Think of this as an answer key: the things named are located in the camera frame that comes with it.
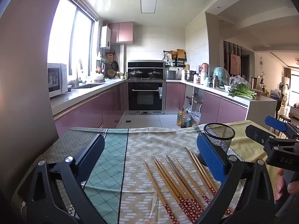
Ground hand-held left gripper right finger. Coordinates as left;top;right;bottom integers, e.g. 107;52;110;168
197;133;276;224

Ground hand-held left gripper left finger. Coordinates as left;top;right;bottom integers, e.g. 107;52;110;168
27;133;105;224

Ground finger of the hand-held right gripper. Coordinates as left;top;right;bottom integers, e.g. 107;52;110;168
265;116;299;140
245;125;299;168

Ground black mesh utensil holder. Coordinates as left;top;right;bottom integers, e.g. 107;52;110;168
198;123;235;166

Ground bunch of wooden chopsticks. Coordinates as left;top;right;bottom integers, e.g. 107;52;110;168
142;147;234;224

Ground person's right hand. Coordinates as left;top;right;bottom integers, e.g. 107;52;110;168
274;169;299;201

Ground yellow cloth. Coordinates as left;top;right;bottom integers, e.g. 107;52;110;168
225;120;278;166

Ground crumpled floor plastic bag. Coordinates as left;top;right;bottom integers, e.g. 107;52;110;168
189;112;202;127

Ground bunch of green vegetables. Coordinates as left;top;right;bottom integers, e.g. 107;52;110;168
228;83;257;100

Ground long pink base cabinets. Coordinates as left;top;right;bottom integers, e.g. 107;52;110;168
53;79;128;131

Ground patterned beige green tablecloth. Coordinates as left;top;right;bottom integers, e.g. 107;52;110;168
12;120;281;224

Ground pink base cabinets with island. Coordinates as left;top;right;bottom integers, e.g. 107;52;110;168
165;80;277;127

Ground clear plastic bag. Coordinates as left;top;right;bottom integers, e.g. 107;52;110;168
229;75;248;85

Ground teal countertop appliance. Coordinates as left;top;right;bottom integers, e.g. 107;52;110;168
212;67;230;85

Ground black built-in oven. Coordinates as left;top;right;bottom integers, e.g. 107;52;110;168
128;80;166;111

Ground kitchen faucet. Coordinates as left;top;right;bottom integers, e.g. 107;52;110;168
74;58;84;88

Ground white microwave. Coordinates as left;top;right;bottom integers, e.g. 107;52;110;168
48;63;68;98

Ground steel stock pot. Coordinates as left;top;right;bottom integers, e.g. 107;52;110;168
184;70;197;82

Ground black stove hood unit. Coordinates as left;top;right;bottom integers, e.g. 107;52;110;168
128;60;167;81

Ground kitchen window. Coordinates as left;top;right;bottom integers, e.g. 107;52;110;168
47;0;96;84

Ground white water heater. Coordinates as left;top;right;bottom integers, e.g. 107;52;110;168
100;26;111;49

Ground ceiling light panel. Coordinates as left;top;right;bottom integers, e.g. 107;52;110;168
140;0;157;14

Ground framed wall picture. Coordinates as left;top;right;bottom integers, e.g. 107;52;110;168
230;53;241;74

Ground wall rack of pans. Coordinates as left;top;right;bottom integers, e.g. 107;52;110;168
103;51;119;78

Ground black wall shelf rack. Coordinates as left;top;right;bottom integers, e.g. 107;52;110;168
163;49;189;68

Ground pink wall cabinet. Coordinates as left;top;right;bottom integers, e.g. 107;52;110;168
108;21;134;44

